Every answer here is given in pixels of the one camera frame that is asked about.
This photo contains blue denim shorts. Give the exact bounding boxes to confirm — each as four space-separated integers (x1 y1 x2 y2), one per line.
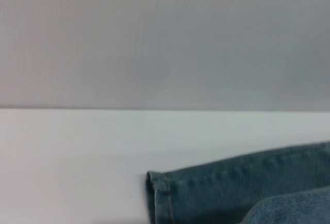
146 141 330 224

